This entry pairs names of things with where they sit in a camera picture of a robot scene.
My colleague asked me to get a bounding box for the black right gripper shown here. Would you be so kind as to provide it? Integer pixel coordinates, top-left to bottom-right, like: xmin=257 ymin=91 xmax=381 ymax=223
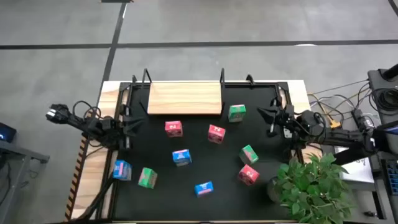
xmin=257 ymin=105 xmax=296 ymax=140

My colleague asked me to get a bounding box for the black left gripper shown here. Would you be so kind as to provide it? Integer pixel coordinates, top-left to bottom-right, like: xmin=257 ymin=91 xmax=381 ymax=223
xmin=120 ymin=105 xmax=146 ymax=151

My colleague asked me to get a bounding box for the green Apple Jacks cereal box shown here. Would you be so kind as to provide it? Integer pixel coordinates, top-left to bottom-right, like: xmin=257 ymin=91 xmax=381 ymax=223
xmin=137 ymin=167 xmax=159 ymax=190
xmin=228 ymin=104 xmax=247 ymax=123
xmin=238 ymin=144 xmax=259 ymax=166

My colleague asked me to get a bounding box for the red Froot Loops cereal box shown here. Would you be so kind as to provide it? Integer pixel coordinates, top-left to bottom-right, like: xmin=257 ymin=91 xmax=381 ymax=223
xmin=207 ymin=124 xmax=227 ymax=145
xmin=164 ymin=120 xmax=184 ymax=138
xmin=238 ymin=164 xmax=261 ymax=187

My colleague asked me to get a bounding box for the blue Rice Krispies cereal box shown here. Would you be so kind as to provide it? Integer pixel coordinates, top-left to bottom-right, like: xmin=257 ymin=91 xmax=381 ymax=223
xmin=193 ymin=180 xmax=215 ymax=198
xmin=112 ymin=159 xmax=133 ymax=182
xmin=172 ymin=149 xmax=193 ymax=167

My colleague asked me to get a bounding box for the light wooden shelf board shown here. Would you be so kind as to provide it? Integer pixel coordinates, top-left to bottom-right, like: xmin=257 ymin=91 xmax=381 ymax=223
xmin=147 ymin=81 xmax=223 ymax=115

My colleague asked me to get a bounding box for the dark plant pot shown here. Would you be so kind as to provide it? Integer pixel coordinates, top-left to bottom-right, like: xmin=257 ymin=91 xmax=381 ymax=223
xmin=266 ymin=175 xmax=282 ymax=205

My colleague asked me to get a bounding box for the green leafy plant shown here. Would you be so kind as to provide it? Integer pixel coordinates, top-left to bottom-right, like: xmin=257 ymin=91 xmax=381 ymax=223
xmin=273 ymin=152 xmax=358 ymax=224

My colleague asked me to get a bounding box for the black table mat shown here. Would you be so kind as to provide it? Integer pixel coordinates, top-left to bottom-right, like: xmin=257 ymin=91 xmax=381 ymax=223
xmin=111 ymin=85 xmax=293 ymax=222

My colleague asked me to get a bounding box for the black power adapter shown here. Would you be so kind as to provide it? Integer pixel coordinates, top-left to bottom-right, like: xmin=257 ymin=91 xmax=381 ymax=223
xmin=353 ymin=108 xmax=369 ymax=131

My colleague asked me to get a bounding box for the white paper sheet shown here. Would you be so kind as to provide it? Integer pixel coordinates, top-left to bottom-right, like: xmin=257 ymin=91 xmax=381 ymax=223
xmin=334 ymin=146 xmax=376 ymax=184

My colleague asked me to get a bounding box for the grey equipment stand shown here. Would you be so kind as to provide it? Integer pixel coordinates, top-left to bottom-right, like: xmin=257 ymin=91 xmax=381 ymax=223
xmin=367 ymin=63 xmax=398 ymax=150

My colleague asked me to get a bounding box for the grey metal desk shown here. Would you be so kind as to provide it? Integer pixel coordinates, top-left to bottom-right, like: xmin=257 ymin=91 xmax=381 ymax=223
xmin=0 ymin=139 xmax=50 ymax=224

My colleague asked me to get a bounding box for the dark device with blue light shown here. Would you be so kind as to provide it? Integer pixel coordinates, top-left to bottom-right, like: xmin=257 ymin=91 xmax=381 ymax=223
xmin=0 ymin=122 xmax=17 ymax=143

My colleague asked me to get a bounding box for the dark backlit keyboard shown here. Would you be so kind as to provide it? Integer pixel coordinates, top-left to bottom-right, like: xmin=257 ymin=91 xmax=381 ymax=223
xmin=385 ymin=159 xmax=398 ymax=197

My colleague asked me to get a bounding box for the yellow cable with connector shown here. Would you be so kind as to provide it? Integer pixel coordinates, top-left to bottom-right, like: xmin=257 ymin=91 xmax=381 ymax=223
xmin=309 ymin=93 xmax=342 ymax=130

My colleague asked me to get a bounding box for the black metal shelf frame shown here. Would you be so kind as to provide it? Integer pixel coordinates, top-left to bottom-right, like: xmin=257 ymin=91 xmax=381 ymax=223
xmin=138 ymin=67 xmax=226 ymax=116

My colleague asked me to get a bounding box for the black diagonal frame strut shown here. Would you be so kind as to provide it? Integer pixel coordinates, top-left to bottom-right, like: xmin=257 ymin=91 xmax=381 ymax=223
xmin=73 ymin=175 xmax=115 ymax=222
xmin=333 ymin=124 xmax=398 ymax=166

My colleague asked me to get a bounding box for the black cable coil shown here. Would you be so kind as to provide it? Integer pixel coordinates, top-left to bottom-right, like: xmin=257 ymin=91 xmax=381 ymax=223
xmin=371 ymin=88 xmax=398 ymax=111

